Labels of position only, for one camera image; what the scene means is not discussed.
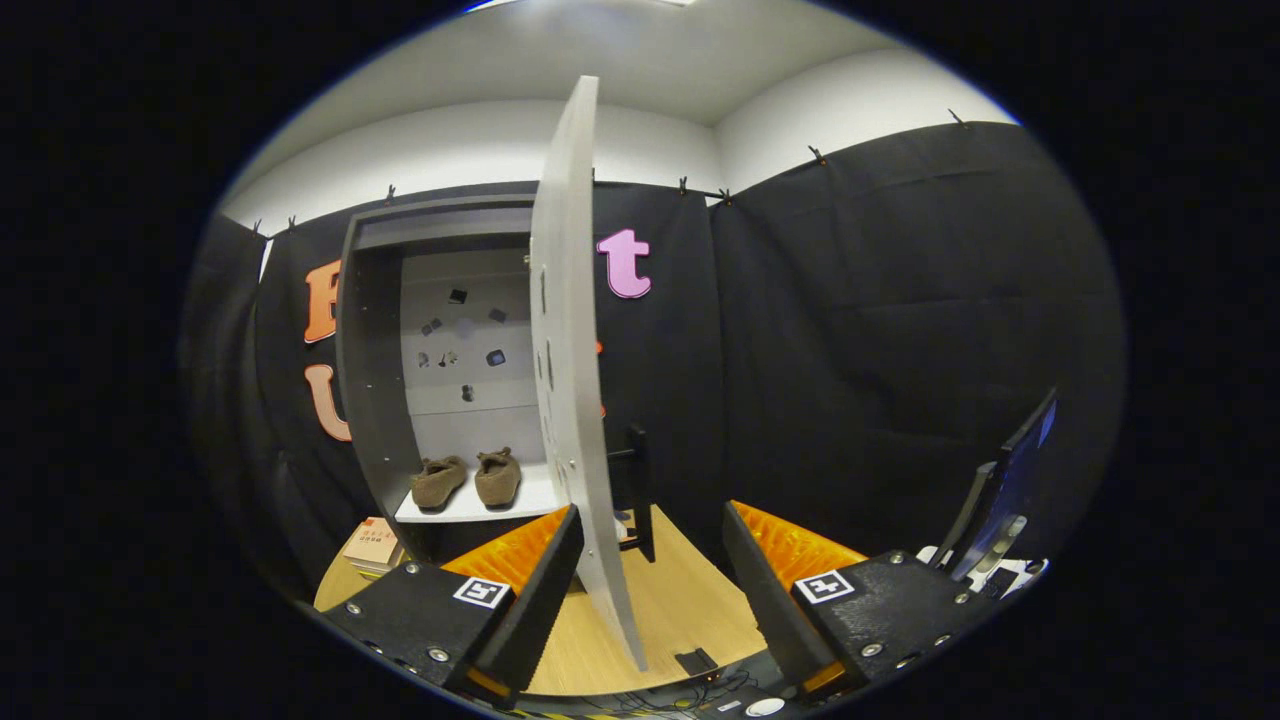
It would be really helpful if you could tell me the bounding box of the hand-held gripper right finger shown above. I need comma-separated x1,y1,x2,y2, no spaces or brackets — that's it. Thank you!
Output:
722,500,1001,699

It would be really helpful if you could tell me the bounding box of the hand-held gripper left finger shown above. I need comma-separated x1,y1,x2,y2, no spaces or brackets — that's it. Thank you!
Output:
322,504,586,709

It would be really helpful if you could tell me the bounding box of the brown fuzzy shoe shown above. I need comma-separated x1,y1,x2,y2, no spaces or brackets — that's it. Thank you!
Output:
411,455,469,511
474,447,523,509

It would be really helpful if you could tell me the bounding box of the black door handle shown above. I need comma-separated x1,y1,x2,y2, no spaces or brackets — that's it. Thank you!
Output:
605,424,657,563

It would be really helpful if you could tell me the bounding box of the dark grey shoe cabinet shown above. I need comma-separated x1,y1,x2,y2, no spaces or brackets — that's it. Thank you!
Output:
335,193,561,561

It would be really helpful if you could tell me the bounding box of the white shoe cabinet door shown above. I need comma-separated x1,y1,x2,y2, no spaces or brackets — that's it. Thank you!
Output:
528,76,649,673

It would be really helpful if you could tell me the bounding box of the beige orange book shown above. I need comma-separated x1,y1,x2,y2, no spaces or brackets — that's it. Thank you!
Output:
342,517,403,581

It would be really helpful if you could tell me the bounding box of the black backdrop cloth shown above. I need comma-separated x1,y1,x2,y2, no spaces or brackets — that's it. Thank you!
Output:
185,120,1131,601

